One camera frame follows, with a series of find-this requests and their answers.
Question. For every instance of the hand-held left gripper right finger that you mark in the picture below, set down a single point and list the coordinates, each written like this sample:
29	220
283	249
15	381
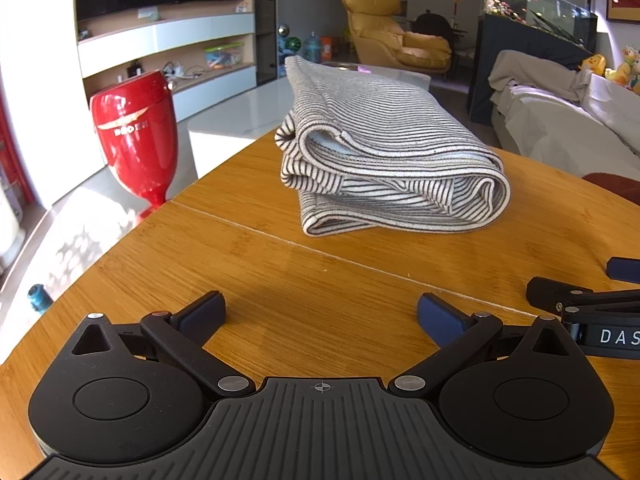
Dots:
440	316

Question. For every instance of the red furniture piece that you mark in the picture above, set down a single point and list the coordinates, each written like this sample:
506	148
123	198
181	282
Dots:
15	160

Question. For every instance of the striped grey white garment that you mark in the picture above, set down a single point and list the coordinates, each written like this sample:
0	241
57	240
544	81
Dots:
390	140

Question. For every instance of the blue water bottle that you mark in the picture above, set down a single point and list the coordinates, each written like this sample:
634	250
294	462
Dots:
313	47

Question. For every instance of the white covered sofa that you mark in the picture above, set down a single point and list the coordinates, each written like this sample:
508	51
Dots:
565	125

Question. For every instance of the clear plastic storage container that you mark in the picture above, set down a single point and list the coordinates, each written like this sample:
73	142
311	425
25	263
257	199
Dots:
224	55

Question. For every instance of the small white box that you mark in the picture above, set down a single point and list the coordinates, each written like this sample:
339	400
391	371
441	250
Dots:
148	13

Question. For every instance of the orange box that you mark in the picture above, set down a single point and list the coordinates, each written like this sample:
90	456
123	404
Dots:
328	47

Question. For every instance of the yellow duck plush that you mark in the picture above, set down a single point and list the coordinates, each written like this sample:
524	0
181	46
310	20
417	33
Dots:
592	64

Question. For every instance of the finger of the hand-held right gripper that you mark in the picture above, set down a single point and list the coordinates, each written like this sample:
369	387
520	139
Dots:
550	291
625	267

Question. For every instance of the glass fish tank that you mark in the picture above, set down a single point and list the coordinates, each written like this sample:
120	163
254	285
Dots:
535	2

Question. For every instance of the small blue bottle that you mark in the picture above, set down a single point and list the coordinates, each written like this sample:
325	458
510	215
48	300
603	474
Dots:
40	299

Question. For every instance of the white wooden shelf unit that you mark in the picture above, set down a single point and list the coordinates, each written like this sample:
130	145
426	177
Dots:
200	35

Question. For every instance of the beige blanket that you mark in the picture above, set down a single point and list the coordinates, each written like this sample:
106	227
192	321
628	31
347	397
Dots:
535	72

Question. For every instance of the black office chair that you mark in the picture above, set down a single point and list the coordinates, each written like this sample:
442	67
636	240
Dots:
435	27

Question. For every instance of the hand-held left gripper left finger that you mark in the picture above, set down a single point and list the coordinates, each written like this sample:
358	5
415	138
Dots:
202	314

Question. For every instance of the green ball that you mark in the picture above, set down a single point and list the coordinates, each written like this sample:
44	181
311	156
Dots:
292	45

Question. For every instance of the yellow leather armchair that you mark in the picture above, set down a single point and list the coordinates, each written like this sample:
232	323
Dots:
385	30

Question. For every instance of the red goblet-shaped vase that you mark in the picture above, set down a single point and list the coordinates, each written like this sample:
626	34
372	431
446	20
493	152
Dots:
132	135

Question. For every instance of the dark red fleece garment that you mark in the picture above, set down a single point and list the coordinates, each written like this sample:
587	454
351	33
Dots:
617	187

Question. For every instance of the yellow pink plush toy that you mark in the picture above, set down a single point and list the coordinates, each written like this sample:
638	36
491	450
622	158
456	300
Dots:
627	67

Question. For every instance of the dark fish tank cabinet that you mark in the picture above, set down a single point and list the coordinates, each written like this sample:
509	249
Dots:
482	70

